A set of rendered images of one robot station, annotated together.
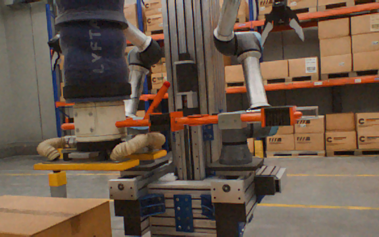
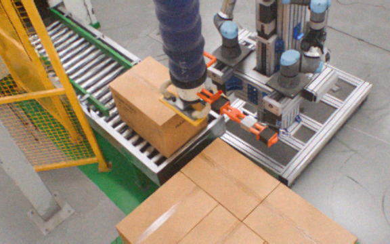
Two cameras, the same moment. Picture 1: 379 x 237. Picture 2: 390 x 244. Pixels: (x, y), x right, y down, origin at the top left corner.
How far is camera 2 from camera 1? 2.06 m
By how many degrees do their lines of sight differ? 53
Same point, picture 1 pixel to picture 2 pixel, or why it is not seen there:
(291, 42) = not seen: outside the picture
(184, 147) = (261, 53)
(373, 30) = not seen: outside the picture
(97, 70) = (184, 77)
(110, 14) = (190, 53)
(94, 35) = (181, 64)
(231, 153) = (283, 80)
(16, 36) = not seen: outside the picture
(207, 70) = (284, 8)
